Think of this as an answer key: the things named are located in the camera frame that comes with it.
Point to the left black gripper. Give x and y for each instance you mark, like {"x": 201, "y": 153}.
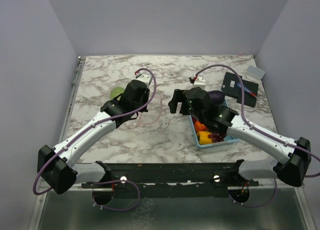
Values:
{"x": 146, "y": 95}

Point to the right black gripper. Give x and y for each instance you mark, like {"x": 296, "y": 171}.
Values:
{"x": 179, "y": 96}

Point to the green cabbage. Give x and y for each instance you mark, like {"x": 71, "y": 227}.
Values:
{"x": 116, "y": 92}

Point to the clear pink zip bag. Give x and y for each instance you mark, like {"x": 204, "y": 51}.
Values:
{"x": 154, "y": 113}

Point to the purple eggplant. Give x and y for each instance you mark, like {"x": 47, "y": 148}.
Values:
{"x": 217, "y": 97}

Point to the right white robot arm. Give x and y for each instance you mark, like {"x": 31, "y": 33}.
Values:
{"x": 290, "y": 158}

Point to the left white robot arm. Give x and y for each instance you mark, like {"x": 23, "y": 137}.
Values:
{"x": 58, "y": 165}

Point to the orange mini pumpkin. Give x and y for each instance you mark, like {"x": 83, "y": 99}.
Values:
{"x": 198, "y": 126}

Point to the yellow bell pepper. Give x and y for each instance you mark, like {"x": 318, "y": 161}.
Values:
{"x": 204, "y": 137}

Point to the red grape bunch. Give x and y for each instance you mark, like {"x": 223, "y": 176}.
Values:
{"x": 216, "y": 137}

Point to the light blue plastic basket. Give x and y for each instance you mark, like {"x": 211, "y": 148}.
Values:
{"x": 228, "y": 140}

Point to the blue red screwdriver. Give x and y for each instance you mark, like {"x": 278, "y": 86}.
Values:
{"x": 249, "y": 92}

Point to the clear plastic lid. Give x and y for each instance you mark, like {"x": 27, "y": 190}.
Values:
{"x": 255, "y": 72}

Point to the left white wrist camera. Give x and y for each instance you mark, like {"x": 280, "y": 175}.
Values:
{"x": 145, "y": 78}

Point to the aluminium side rail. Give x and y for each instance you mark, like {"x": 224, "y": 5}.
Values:
{"x": 75, "y": 85}

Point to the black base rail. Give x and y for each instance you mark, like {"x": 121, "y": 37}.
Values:
{"x": 171, "y": 180}

